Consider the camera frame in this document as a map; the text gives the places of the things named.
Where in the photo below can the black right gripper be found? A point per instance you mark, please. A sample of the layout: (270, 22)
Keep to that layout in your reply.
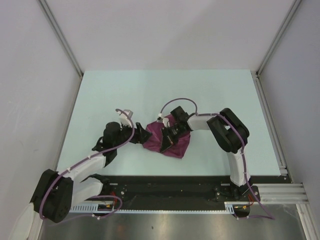
(167, 142)

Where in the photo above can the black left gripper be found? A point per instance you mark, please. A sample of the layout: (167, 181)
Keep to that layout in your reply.
(141, 135)

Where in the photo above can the purple cloth napkin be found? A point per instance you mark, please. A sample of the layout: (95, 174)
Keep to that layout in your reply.
(154, 142)

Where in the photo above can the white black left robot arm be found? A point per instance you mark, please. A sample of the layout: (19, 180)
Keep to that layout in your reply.
(57, 192)

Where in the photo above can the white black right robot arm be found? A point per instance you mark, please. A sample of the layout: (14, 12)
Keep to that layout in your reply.
(230, 134)

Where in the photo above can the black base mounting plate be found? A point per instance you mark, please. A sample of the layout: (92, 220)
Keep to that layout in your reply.
(183, 192)

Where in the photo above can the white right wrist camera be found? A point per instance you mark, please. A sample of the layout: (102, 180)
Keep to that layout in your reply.
(163, 120)

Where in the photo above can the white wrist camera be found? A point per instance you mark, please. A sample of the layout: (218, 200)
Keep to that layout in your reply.
(163, 120)
(125, 117)

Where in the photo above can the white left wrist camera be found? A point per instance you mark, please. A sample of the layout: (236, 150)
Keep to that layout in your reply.
(125, 117)

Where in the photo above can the light blue cable duct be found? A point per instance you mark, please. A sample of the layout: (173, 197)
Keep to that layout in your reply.
(101, 209)

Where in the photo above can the aluminium side rail right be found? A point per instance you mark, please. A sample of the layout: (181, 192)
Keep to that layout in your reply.
(277, 148)

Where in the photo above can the aluminium frame post left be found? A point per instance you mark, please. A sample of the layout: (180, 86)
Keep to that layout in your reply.
(49, 15)

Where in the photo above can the aluminium frame post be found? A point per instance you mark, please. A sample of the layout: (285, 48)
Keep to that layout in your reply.
(49, 15)
(279, 35)

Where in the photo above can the aluminium frame post right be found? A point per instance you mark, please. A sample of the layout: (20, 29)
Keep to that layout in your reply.
(279, 35)

